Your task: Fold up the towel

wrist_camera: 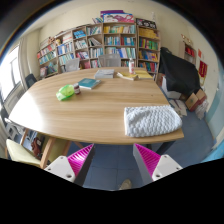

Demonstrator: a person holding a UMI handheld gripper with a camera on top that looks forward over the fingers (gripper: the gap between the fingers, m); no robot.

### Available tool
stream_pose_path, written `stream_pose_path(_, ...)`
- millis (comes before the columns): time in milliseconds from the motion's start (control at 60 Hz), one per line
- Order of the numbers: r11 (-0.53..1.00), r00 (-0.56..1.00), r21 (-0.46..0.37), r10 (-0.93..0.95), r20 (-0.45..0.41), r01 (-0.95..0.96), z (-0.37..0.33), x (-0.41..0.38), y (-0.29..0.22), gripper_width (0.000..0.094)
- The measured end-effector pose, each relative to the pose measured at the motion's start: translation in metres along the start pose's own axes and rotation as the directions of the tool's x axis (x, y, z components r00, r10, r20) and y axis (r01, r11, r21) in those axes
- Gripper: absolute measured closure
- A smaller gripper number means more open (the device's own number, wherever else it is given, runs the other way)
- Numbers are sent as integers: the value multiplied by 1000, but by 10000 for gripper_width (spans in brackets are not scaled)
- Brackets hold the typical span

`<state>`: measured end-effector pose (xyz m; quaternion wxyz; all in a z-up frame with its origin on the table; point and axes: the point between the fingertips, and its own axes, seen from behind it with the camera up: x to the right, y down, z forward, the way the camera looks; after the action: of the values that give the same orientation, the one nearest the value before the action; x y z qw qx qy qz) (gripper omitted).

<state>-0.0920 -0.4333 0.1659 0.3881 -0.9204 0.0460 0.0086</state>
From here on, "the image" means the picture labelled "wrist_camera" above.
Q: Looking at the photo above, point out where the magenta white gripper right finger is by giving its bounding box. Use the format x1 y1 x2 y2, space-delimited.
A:
133 144 182 185

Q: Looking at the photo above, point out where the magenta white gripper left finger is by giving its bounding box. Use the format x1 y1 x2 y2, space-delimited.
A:
45 144 95 186

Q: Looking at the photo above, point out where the white waffle towel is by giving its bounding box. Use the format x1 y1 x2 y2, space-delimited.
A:
124 105 182 137

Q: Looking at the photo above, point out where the yellow green chair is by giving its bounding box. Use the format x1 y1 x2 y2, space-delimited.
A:
5 137 71 169

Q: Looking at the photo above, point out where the shoe tip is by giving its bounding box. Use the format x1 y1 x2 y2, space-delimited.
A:
119 179 132 190

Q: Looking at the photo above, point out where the wooden table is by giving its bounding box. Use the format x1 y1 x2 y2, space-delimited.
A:
9 69 184 168

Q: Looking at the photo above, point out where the green plastic bag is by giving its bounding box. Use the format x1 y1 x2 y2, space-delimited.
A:
56 84 74 101

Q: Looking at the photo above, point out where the small dark jar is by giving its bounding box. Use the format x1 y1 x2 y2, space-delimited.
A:
73 83 81 95

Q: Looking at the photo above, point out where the cardboard box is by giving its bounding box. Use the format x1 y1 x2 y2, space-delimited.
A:
185 89 207 112

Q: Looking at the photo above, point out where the teal book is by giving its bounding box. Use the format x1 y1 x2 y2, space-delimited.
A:
78 78 101 89

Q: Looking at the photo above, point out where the yellow folder on table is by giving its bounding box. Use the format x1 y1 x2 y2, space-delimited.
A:
135 70 152 79

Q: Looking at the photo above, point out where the black cloth covered object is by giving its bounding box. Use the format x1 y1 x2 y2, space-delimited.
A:
159 47 200 96

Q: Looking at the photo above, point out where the yellow book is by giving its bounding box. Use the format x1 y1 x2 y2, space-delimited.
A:
117 72 138 81

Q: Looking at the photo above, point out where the grey book stack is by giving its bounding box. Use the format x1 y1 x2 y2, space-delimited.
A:
94 69 114 79

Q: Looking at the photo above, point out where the grey chair left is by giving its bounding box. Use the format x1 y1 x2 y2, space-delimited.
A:
65 58 80 72

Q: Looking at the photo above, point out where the white plastic bottle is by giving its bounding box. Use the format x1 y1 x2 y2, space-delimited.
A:
129 58 134 74

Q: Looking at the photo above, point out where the grey mesh chair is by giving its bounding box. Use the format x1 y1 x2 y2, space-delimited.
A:
98 54 121 67

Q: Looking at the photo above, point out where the wooden bookshelf with books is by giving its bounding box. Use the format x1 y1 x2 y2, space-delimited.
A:
37 19 160 77

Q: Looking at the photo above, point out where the small wall shelf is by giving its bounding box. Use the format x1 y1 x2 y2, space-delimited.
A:
179 41 196 64

